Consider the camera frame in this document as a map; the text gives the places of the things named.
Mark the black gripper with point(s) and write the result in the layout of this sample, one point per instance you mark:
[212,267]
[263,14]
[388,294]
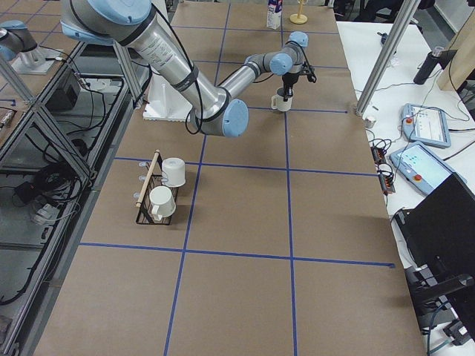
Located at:
[289,80]

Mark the white mug with handle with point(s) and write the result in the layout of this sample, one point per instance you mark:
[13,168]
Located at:
[278,103]

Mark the blue white milk carton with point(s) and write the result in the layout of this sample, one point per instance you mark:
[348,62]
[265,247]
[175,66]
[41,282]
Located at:
[273,16]

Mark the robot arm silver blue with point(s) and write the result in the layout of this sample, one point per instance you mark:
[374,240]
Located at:
[15,39]
[215,110]

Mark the white cup in rack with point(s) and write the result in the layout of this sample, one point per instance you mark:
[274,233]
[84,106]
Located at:
[162,202]

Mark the wooden mug tree stand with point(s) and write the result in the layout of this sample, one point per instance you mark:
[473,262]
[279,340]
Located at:
[299,17]

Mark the small metal cylinder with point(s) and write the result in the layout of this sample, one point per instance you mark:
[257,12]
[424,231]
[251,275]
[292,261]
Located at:
[369,122]

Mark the far teach pendant tablet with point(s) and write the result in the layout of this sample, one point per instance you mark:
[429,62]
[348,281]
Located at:
[425,124]

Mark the teach pendant tablet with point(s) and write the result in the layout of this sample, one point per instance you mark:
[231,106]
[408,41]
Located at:
[425,124]
[421,167]

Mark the white mug in rack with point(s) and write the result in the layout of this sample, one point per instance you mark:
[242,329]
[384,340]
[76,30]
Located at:
[173,172]

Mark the black bottle on desk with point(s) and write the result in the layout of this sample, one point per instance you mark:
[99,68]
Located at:
[426,69]

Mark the near teach pendant tablet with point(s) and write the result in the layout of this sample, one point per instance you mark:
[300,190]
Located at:
[421,167]

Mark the black laptop monitor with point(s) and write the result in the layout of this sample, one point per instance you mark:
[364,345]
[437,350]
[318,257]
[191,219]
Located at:
[439,231]

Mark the white camera pillar base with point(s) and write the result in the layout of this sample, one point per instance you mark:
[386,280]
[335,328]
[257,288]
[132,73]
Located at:
[164,102]

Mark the black wire cup rack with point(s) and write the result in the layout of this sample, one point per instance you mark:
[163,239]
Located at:
[152,179]

